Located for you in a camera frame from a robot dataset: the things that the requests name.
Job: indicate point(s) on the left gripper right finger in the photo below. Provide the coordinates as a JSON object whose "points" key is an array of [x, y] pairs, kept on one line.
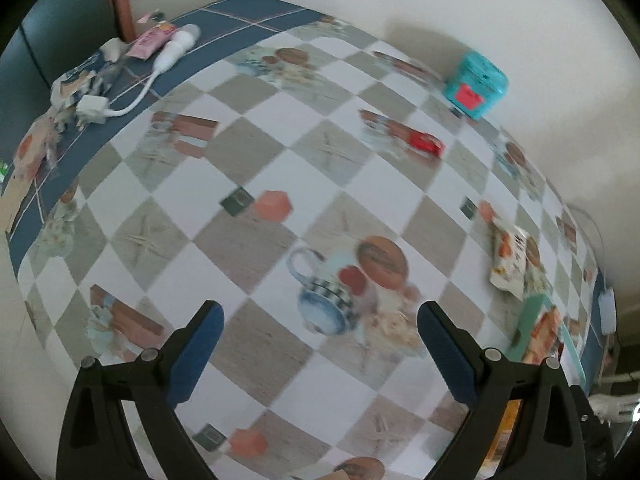
{"points": [[546, 441]]}

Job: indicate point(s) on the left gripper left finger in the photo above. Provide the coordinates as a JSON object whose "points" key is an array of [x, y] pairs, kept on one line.
{"points": [[95, 440]]}

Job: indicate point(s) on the yellow snack packet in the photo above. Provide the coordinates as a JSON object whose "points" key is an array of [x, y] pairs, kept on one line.
{"points": [[504, 431]]}

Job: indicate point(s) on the orange striped bread packet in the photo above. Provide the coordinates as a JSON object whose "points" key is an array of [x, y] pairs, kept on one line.
{"points": [[545, 337]]}

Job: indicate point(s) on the teal shallow tray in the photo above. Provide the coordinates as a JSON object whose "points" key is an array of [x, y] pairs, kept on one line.
{"points": [[571, 338]]}

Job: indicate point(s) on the white cream snack packet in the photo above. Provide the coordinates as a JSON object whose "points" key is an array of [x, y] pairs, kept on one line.
{"points": [[510, 258]]}

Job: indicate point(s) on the crumpled wrapper pile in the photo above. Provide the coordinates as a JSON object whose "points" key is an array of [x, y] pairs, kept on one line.
{"points": [[93, 77]]}

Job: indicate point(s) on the small red candy packet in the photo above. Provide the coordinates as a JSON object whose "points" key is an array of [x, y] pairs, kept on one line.
{"points": [[425, 143]]}

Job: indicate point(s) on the checkered tablecloth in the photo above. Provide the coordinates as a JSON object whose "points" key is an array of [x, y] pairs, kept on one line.
{"points": [[269, 170]]}

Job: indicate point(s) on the teal toy box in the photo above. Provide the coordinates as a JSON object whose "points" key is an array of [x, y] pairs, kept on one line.
{"points": [[476, 86]]}

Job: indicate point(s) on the pink small sachet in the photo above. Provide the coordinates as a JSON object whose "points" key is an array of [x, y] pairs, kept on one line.
{"points": [[151, 41]]}

